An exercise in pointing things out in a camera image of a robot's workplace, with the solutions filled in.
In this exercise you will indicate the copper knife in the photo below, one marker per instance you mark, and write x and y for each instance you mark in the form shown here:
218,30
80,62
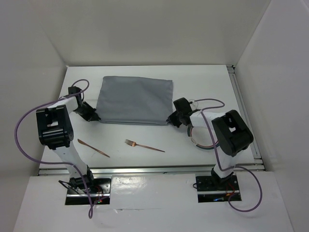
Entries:
97,150

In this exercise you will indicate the grey cloth placemat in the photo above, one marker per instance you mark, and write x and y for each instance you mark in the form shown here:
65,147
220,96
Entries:
135,100

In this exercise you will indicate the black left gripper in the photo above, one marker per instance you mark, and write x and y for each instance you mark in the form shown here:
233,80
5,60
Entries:
91,115

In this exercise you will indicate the aluminium right side rail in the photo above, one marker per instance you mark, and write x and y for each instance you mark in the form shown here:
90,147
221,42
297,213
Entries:
254,147

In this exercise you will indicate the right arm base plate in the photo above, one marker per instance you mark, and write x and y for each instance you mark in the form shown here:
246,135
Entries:
208,192

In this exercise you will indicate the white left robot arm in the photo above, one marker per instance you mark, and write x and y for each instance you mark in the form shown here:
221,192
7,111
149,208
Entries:
56,132

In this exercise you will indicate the aluminium front rail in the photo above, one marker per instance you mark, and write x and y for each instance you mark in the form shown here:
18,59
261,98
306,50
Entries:
139,170

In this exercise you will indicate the aluminium rail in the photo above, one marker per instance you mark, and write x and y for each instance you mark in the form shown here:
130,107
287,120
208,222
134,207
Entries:
139,170
254,147

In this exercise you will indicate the clear plastic cup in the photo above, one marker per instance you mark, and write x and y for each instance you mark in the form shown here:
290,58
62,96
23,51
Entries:
193,104

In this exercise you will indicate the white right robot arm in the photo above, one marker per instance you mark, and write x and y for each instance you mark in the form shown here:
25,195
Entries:
229,134

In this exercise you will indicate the white plate green red rim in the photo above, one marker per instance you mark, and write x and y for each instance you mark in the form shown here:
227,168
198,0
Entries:
200,138

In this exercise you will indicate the copper fork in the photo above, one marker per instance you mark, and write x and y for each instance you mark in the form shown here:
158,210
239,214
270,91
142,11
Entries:
134,144

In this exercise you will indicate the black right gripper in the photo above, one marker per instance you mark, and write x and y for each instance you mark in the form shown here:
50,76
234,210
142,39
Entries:
172,120

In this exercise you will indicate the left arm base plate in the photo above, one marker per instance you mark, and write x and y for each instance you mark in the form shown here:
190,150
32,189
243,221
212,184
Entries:
100,192

